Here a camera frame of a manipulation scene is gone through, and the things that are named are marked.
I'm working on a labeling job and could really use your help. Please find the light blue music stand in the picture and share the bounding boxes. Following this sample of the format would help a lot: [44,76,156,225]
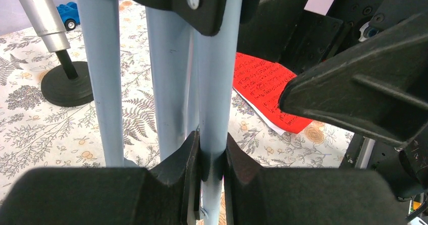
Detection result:
[77,0,259,224]

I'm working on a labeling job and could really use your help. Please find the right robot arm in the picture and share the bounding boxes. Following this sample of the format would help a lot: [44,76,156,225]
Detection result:
[238,0,427,201]

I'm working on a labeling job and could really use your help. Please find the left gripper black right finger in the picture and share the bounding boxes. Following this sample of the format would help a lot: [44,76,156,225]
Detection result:
[224,136,408,224]

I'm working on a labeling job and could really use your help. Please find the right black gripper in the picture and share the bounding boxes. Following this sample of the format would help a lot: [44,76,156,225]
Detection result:
[237,0,427,147]

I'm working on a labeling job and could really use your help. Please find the silver microphone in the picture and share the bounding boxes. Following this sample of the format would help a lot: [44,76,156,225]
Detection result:
[19,0,70,52]

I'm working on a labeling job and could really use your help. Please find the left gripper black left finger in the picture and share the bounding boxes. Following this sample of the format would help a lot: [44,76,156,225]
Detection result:
[1,131,200,224]

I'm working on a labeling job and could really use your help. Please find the blue toy car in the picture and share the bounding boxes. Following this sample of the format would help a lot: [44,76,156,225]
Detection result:
[57,2,80,31]

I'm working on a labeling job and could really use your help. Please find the red sheet music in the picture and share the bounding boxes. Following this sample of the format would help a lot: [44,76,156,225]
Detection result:
[233,53,312,134]

